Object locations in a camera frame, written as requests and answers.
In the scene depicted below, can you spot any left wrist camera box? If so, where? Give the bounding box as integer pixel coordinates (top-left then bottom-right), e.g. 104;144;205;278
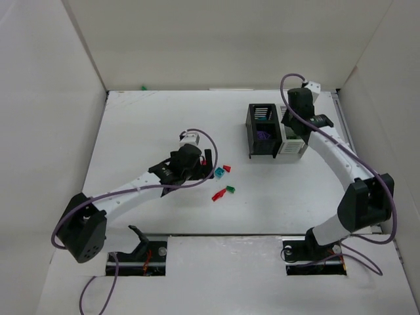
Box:
179;131;200;147

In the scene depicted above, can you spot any long red lego piece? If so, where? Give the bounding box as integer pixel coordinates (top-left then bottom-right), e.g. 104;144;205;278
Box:
211;188;226;202

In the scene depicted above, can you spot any black slatted container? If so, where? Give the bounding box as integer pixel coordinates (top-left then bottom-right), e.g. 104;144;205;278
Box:
245;104;283;158

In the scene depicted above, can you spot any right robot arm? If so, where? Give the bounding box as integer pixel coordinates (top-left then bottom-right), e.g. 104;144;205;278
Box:
282;87;395;261

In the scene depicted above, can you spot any green square lego brick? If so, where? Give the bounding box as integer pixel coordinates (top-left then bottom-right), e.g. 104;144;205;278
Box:
226;186;236;194

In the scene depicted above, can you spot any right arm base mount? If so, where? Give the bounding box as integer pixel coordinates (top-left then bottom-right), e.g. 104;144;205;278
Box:
280;238;347;276

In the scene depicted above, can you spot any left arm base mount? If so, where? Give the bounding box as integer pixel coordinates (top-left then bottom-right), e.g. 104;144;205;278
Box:
116;225;168;277

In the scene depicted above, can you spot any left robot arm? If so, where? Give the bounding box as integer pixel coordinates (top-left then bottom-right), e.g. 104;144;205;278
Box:
52;144;215;263

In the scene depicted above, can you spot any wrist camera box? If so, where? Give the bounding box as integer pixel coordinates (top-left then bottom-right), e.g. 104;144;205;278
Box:
179;131;200;147
302;80;321;102

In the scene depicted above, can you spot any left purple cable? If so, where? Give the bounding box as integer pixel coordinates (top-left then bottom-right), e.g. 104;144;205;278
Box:
51;128;219;314

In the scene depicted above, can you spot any purple cable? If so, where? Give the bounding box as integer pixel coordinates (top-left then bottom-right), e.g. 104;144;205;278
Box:
279;73;398;276
51;128;219;314

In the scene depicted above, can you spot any teal square lego brick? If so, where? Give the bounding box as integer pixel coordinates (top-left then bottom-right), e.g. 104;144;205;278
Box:
214;167;226;179

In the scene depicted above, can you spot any purple rectangular lego brick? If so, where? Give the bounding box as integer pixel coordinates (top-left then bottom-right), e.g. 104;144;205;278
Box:
257;131;271;140

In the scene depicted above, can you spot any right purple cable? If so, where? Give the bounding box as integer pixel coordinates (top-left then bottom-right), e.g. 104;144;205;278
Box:
279;73;398;276

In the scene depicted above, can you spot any white slatted container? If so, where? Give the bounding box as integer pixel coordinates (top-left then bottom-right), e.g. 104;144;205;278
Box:
276;104;308;157

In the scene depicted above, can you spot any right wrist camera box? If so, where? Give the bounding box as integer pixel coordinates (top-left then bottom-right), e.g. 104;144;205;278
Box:
302;80;321;102

